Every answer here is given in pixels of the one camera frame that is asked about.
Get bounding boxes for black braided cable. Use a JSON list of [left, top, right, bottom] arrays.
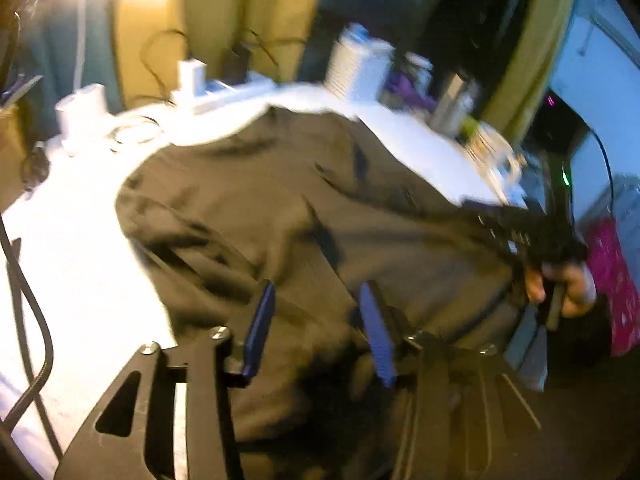
[[0, 212, 56, 463]]

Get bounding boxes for white plastic basket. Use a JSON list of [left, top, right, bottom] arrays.
[[324, 35, 397, 105]]

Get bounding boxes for olive yellow curtain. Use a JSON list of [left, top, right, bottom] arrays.
[[479, 0, 582, 147]]

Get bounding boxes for person's right hand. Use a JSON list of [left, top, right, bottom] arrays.
[[524, 261, 598, 319]]

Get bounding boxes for white desk lamp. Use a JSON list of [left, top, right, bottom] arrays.
[[37, 0, 178, 157]]

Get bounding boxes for black coiled charger cable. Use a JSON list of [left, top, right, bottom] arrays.
[[107, 30, 192, 155]]

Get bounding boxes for glass jar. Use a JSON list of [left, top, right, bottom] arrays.
[[404, 52, 435, 90]]

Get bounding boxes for dark teal curtain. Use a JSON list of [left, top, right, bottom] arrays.
[[19, 0, 125, 117]]

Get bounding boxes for purple cloth item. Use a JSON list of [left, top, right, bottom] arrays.
[[384, 76, 437, 112]]

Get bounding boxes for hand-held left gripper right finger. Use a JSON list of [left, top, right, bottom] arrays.
[[359, 280, 543, 480]]

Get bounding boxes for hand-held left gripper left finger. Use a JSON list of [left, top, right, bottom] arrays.
[[54, 280, 277, 480]]

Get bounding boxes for white power strip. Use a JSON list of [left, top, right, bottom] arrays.
[[172, 72, 282, 117]]

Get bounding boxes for white and blue packets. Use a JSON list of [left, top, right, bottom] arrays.
[[340, 21, 397, 55]]

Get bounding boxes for white cartoon mug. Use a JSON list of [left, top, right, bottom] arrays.
[[466, 121, 527, 195]]

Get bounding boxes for white charger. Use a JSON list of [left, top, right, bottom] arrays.
[[177, 59, 209, 97]]

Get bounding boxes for steel tumbler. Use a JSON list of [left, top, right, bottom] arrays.
[[431, 72, 482, 137]]

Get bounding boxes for pink patterned cloth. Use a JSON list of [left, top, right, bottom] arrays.
[[584, 217, 640, 359]]

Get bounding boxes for black thin charger cable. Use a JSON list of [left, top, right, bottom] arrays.
[[239, 26, 282, 70]]

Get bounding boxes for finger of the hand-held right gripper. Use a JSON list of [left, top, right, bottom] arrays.
[[485, 225, 533, 259], [462, 197, 532, 227]]

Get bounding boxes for dark brown printed T-shirt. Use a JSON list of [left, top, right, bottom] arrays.
[[114, 107, 551, 480]]

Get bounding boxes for black charger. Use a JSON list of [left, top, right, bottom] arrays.
[[222, 44, 252, 82]]

